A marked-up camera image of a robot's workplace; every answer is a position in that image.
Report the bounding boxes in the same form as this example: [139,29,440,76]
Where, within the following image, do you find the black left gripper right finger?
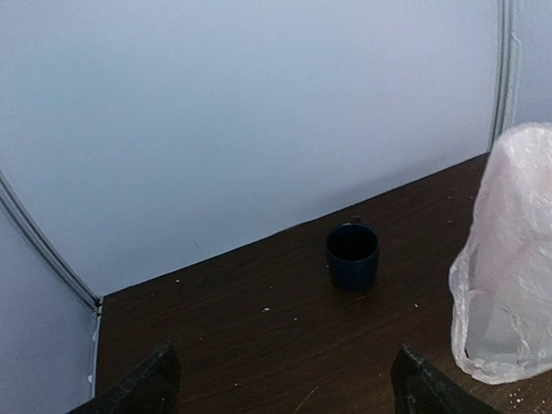
[391,345,499,414]

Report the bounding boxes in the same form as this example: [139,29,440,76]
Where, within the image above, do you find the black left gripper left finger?
[70,345,181,414]

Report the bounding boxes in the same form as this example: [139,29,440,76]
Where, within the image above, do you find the translucent pink plastic bag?
[448,122,551,385]

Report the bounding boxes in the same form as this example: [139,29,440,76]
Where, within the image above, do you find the dark blue enamel mug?
[325,216,380,292]

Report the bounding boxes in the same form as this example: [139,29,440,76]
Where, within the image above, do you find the aluminium corner post left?
[1,172,104,398]

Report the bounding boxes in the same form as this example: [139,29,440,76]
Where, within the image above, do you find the aluminium corner post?
[1,172,104,398]
[487,0,520,151]

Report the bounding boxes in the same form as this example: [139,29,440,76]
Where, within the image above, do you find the aluminium corner post right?
[487,0,520,151]

